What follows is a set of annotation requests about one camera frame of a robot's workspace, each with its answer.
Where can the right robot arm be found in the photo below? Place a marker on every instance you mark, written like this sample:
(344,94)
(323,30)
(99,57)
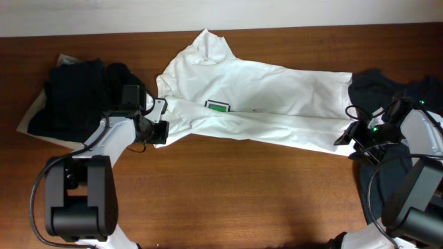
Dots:
(412,216)

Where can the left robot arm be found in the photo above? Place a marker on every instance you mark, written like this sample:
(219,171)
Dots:
(81,205)

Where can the folded black garment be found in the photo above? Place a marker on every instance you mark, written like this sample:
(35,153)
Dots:
(77,95)

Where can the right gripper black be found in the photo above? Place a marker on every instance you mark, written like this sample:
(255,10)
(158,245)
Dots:
(356,129)

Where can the dark t-shirt white lettering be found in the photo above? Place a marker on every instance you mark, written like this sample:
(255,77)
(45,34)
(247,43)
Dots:
(372,92)

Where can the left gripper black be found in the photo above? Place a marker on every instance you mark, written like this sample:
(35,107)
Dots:
(160,136)

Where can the white robot print t-shirt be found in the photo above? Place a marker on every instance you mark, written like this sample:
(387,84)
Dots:
(211,92)

